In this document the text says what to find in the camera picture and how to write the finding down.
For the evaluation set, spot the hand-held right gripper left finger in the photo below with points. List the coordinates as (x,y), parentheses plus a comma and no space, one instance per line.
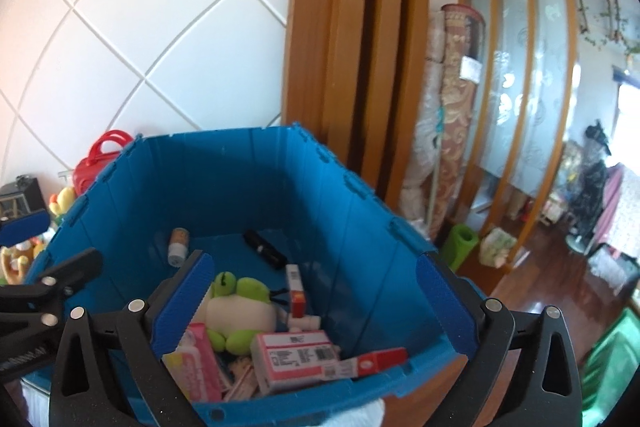
(182,307)

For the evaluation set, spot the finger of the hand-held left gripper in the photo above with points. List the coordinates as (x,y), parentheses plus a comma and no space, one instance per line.
(25,229)
(55,279)

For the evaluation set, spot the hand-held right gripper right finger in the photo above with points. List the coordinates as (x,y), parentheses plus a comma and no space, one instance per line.
(445,307)

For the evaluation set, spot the brown plush toy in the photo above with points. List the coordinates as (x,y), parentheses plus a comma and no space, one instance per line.
(15,259)

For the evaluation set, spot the yellow plush toy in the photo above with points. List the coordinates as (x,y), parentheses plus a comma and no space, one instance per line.
(65,202)

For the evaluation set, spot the small corked bottle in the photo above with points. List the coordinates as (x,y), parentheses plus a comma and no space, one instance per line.
(179,249)

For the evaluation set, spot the green frog plush toy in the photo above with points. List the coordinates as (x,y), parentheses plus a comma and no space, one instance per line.
(240,312)

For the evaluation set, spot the green rolled mat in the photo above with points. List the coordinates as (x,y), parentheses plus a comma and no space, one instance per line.
(457,247)

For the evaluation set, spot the pink packet box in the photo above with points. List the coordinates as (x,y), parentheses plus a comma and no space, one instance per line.
(200,367)

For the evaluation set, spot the white patterned bag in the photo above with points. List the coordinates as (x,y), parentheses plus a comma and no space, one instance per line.
(496,247)

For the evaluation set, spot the long red white box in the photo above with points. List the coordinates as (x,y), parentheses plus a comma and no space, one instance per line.
(375,361)

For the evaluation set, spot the red toy handbag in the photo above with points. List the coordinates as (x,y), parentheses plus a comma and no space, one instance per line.
(92,167)

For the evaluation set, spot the pale pink flat packet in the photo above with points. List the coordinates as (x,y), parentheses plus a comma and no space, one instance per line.
(240,382)

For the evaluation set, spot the black marker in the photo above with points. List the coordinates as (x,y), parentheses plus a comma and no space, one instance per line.
(262,248)

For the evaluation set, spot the small red white box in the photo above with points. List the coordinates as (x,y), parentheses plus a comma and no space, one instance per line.
(296,292)

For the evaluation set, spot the small white bottle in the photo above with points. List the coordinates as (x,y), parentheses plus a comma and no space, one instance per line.
(305,323)

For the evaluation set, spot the pink white barcode box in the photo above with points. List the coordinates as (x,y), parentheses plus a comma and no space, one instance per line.
(295,362)

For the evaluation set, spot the pale rolled rug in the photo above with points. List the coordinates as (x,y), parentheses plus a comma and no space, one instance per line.
(422,147)

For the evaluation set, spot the white plastic bag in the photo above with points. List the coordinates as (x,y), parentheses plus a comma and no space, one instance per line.
(612,269)

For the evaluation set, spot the green fabric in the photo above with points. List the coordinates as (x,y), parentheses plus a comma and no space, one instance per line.
(610,357)

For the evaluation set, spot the black covered floor fan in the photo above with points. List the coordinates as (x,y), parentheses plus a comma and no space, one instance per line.
(595,187)

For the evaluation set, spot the patterned rolled carpet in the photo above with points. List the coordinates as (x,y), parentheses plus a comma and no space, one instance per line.
(457,107)

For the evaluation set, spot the pink floral cloth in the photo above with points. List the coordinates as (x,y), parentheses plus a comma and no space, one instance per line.
(622,207)

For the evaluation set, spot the wooden frosted glass partition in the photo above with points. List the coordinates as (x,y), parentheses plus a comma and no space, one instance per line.
(537,82)

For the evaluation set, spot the white wall socket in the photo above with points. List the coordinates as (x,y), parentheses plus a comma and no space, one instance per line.
(65,174)

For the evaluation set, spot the wooden door frame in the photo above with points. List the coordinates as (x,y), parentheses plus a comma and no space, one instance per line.
(350,32)

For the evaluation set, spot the wall vine decoration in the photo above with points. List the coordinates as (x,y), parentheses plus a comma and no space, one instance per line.
(607,22)

